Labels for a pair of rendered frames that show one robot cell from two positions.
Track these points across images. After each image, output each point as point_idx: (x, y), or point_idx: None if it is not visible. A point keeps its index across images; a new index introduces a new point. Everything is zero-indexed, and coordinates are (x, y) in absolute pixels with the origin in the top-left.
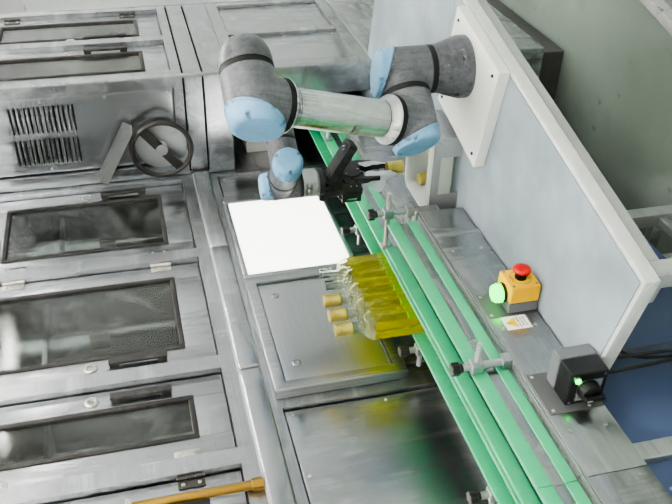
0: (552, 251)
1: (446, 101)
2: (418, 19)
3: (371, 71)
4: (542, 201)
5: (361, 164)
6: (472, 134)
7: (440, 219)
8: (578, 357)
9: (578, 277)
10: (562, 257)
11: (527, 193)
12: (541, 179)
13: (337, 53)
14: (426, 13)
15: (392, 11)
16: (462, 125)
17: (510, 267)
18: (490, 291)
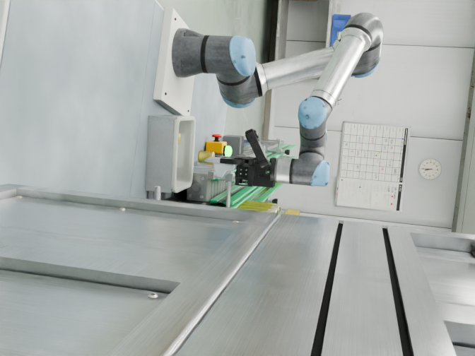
0: (210, 118)
1: (169, 93)
2: (114, 46)
3: (247, 58)
4: (206, 98)
5: (232, 158)
6: (187, 97)
7: (199, 169)
8: (234, 135)
9: (218, 114)
10: (213, 114)
11: (201, 103)
12: (206, 87)
13: (17, 205)
14: (124, 33)
15: (62, 60)
16: (181, 98)
17: (197, 158)
18: (231, 150)
